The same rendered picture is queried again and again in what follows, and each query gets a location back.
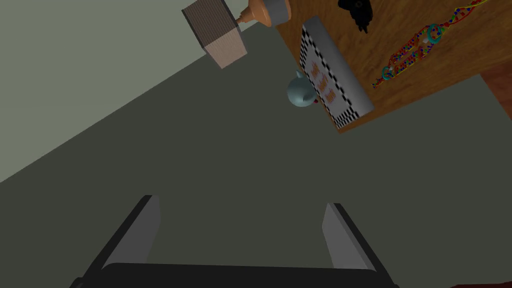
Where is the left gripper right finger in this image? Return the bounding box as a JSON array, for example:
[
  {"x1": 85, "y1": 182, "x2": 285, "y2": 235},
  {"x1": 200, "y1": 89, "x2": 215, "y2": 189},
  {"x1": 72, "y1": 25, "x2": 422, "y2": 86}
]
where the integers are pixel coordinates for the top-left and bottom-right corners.
[{"x1": 321, "y1": 202, "x2": 386, "y2": 274}]

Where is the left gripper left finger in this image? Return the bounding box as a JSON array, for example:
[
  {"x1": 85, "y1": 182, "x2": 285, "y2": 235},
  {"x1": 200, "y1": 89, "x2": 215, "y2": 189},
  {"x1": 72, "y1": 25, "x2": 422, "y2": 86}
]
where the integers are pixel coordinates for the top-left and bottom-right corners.
[{"x1": 92, "y1": 194, "x2": 162, "y2": 271}]

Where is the pale blue round teapot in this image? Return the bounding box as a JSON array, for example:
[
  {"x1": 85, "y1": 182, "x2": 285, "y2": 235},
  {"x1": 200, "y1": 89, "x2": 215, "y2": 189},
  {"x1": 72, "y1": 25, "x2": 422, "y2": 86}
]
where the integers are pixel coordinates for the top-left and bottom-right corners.
[{"x1": 287, "y1": 70, "x2": 319, "y2": 108}]

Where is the checkered border book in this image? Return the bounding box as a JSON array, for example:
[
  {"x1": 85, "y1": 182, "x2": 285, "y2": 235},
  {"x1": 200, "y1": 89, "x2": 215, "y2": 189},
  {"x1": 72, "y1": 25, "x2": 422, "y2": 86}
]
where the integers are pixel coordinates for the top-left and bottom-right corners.
[{"x1": 299, "y1": 15, "x2": 375, "y2": 131}]

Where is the wooden table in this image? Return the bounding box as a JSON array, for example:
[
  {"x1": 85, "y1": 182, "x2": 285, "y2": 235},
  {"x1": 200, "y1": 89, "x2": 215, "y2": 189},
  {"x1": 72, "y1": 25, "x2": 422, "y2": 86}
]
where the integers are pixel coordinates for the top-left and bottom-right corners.
[{"x1": 275, "y1": 0, "x2": 512, "y2": 135}]

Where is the brown ribbed box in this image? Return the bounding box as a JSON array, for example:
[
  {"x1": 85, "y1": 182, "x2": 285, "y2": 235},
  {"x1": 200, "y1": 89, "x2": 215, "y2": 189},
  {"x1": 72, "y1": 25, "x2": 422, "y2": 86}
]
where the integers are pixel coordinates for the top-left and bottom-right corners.
[{"x1": 181, "y1": 0, "x2": 249, "y2": 70}]

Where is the black lumpy object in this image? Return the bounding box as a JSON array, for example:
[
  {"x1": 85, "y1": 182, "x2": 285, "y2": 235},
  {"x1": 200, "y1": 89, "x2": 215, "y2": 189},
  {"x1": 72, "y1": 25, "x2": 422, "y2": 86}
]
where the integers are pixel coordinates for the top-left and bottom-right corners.
[{"x1": 337, "y1": 0, "x2": 374, "y2": 34}]

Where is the orange squeeze bottle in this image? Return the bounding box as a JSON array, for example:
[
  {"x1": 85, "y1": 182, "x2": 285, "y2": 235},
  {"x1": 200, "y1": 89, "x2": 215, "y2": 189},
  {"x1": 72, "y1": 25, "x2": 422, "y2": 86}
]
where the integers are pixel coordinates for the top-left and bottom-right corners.
[{"x1": 235, "y1": 0, "x2": 293, "y2": 29}]

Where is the colourful beaded chain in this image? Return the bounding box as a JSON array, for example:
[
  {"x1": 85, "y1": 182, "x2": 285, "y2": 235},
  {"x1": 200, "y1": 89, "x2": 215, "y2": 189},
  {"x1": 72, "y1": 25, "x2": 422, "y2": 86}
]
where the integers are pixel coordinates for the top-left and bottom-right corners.
[{"x1": 371, "y1": 0, "x2": 490, "y2": 89}]

